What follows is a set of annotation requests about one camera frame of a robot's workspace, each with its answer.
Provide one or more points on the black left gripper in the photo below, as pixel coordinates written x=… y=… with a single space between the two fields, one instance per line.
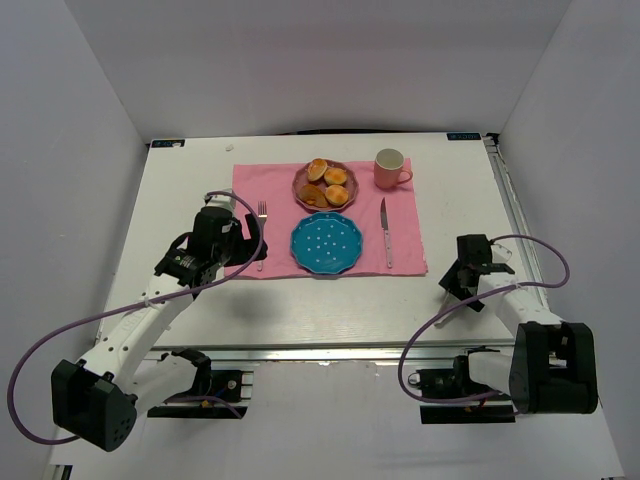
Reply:
x=245 y=242

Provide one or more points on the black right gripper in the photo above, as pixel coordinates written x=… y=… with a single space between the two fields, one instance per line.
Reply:
x=463 y=279

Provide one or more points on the metal tongs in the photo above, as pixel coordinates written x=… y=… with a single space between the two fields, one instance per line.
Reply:
x=450 y=304

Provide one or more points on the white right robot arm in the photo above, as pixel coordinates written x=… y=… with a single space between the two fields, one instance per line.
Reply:
x=552 y=367

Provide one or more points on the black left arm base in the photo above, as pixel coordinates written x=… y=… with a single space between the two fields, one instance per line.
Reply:
x=214 y=394

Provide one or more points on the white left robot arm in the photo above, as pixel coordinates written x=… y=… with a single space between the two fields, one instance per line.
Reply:
x=99 y=397

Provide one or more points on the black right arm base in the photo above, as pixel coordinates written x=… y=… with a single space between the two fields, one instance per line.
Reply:
x=455 y=399

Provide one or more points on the blue polka dot plate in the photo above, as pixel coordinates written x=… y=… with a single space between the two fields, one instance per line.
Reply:
x=326 y=243

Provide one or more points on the pink scalloped plate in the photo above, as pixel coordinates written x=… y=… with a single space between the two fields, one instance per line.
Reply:
x=300 y=179

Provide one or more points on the pink cloth placemat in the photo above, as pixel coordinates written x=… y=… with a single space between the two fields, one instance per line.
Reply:
x=273 y=184

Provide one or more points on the blue label left corner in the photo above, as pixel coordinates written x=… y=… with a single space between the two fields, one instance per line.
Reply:
x=167 y=143

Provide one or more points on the blue label corner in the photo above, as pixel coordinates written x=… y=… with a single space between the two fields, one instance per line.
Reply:
x=167 y=143
x=464 y=136

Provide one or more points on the pink ceramic mug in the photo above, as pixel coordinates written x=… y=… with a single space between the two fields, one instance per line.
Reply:
x=390 y=170

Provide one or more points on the blue label right corner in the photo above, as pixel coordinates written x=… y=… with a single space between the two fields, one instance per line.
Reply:
x=464 y=136

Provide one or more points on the fork with pink handle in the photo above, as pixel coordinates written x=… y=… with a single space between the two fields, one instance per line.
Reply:
x=263 y=216

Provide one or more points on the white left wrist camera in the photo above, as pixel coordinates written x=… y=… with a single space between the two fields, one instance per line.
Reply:
x=223 y=199

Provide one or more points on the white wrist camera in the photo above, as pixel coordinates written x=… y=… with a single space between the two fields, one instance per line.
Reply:
x=500 y=259
x=223 y=199

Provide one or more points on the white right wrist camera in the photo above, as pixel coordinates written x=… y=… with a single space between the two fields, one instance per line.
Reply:
x=500 y=259

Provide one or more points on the aluminium rail right side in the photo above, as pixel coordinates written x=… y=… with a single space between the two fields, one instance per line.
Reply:
x=515 y=213

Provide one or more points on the knife with pink handle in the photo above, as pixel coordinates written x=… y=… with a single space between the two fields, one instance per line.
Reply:
x=386 y=232

